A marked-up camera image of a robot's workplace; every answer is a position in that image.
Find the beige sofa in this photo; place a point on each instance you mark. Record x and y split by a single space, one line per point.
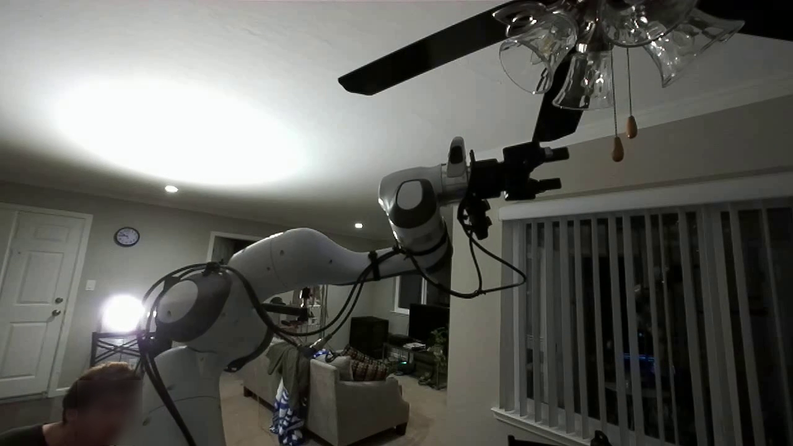
362 404

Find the white vertical window blinds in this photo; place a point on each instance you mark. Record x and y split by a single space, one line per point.
661 331

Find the person head brown hair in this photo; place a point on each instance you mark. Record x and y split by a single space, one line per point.
107 373

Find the dark cabinet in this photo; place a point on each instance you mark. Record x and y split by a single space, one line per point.
368 334

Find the white trimmed dark doorway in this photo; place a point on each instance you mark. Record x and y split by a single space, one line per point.
224 245

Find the round wall clock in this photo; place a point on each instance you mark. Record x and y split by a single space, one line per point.
126 235

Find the dark side table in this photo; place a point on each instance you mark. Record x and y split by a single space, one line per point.
112 348

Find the black fan blade cut off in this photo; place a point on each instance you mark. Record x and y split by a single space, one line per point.
758 16

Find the blue patterned bag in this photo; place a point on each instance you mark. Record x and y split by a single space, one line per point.
285 416

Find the clear glass lamp shade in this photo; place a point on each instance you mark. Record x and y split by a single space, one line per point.
673 57
714 25
522 64
542 32
633 27
578 82

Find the white wall light switch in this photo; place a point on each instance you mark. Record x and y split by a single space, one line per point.
91 282

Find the glowing table lamp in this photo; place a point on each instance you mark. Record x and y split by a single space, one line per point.
123 312

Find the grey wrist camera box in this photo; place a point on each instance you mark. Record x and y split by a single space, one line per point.
456 157

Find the white window valance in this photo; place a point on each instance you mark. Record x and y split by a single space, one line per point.
644 202

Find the recessed ceiling spotlight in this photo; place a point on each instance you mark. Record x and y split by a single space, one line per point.
172 188
358 224

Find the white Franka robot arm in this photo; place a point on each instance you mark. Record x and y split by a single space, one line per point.
288 255

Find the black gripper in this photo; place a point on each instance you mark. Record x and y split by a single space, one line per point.
503 175

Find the patterned sofa cushion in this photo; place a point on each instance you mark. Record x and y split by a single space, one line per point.
362 367

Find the white panelled room door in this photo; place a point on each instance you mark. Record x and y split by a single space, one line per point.
39 289

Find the long black fan blade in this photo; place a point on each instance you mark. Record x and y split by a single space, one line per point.
411 57

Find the white window sill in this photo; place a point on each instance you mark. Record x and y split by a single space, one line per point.
528 424

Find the ceiling fan motor hub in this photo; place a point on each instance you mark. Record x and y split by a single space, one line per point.
607 13

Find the short-looking black fan blade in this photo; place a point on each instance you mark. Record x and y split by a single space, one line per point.
559 114

